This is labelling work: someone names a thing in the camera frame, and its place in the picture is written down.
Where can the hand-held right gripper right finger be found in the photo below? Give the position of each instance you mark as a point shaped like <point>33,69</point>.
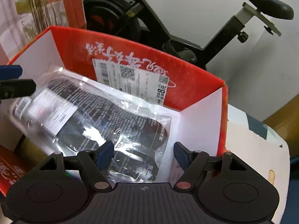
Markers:
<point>181,154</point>

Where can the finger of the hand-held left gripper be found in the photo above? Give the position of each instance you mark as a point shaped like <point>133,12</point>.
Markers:
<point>10,70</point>
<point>16,88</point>

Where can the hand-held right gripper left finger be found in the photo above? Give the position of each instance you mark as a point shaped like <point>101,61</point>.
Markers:
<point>105,154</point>

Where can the clear packet with black garment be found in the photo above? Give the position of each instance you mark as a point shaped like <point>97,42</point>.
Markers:
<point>93,112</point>

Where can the red cardboard box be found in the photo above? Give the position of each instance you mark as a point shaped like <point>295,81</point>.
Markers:
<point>70,44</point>

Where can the floral printed curtain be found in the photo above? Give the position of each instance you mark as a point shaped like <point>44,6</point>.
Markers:
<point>35,4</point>

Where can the wooden door panel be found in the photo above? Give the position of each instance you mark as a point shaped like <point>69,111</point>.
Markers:
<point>285,116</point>

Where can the black exercise bike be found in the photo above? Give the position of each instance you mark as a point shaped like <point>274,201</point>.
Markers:
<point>112,11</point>

